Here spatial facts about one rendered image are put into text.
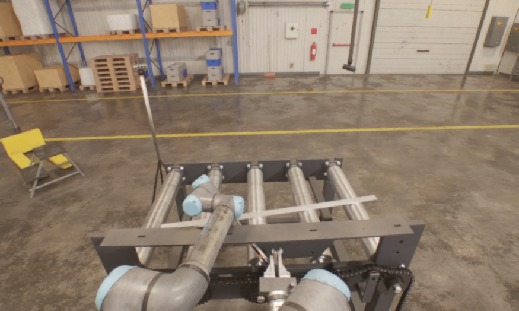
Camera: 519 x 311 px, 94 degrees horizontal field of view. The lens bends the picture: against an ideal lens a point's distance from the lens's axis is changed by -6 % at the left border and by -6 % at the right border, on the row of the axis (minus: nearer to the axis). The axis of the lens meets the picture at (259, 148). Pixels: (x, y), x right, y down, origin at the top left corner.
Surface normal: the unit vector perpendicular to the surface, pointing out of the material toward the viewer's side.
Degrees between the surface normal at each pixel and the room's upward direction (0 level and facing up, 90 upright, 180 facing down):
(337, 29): 90
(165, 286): 10
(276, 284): 16
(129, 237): 0
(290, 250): 90
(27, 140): 90
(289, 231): 0
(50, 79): 90
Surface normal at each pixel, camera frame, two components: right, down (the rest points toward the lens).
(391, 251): 0.04, 0.45
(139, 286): -0.06, -0.76
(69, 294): -0.01, -0.89
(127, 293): -0.12, -0.48
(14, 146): 0.83, 0.25
